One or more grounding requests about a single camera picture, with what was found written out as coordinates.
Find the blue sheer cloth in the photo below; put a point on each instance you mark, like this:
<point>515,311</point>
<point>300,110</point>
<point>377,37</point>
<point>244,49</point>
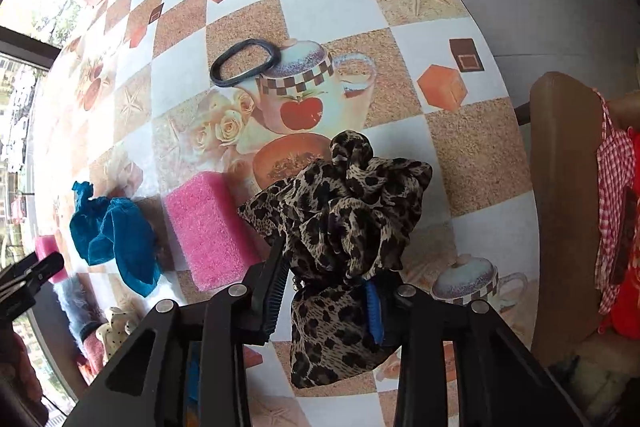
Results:
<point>132,242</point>
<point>86,227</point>

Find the light blue fluffy scrunchie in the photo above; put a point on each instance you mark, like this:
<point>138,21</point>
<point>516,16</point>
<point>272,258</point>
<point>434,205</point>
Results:
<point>77,304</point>

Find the pink knitted pouch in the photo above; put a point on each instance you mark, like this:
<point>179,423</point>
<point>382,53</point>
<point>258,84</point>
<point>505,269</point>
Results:
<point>94,352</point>

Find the red checked cloth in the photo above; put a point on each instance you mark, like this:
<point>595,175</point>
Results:
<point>612,177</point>

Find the checkered printed tablecloth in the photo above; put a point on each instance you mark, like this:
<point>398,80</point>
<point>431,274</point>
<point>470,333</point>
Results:
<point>350,7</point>

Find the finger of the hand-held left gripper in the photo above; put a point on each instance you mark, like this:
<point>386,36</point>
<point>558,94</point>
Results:
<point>17,304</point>
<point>35,269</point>

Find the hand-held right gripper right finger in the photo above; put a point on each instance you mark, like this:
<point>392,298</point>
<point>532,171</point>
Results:
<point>373,313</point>

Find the cream polka dot scrunchie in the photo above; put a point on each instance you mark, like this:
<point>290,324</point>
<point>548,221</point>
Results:
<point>116,329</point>

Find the black hair band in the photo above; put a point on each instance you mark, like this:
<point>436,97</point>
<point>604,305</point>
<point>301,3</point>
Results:
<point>243,62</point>

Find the wooden chair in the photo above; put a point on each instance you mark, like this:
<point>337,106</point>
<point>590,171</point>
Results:
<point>562,207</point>

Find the large pink sponge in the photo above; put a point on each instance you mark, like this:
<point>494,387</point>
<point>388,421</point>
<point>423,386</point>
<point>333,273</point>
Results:
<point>210,229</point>

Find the small pink sponge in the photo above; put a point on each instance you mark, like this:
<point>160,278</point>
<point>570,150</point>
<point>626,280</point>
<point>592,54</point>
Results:
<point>47,254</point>

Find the leopard print scrunchie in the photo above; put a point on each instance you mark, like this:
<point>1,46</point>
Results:
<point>345,237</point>

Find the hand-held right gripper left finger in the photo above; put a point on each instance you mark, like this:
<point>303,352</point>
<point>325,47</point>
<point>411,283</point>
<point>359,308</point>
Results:
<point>270,302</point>

